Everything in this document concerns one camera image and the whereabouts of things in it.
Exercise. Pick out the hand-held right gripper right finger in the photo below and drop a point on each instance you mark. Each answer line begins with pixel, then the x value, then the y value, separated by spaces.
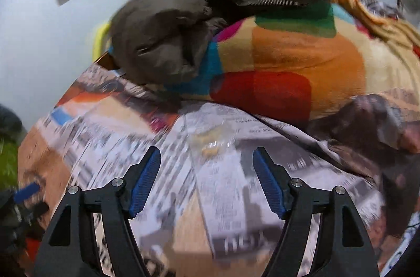
pixel 267 183

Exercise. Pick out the newsprint printed blanket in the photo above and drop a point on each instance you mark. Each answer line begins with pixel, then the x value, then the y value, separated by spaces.
pixel 223 198

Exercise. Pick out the wooden bed frame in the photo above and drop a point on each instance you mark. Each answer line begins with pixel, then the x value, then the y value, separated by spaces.
pixel 106 62

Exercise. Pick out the yellow foam tube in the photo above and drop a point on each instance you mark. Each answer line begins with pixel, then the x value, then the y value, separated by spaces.
pixel 98 37

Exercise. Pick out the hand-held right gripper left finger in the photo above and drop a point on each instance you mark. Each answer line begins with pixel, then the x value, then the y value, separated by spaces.
pixel 146 182

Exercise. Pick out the beige patterned blanket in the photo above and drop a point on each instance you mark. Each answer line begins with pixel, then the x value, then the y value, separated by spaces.
pixel 387 60

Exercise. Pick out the brown padded jacket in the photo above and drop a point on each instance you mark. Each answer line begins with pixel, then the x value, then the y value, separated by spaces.
pixel 170 18

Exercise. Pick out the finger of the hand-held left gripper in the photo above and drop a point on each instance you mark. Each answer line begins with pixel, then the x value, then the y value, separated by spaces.
pixel 28 192

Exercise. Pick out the colourful checkered blanket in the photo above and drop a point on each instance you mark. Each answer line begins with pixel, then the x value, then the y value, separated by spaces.
pixel 279 60

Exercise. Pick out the dark patterned cloth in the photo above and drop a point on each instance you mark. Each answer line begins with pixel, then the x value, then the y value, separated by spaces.
pixel 377 119

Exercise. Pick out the clear plastic wrapper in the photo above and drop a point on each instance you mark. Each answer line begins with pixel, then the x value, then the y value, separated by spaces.
pixel 210 146

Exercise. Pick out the green plastic bag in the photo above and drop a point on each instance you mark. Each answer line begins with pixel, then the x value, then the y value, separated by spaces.
pixel 6 165

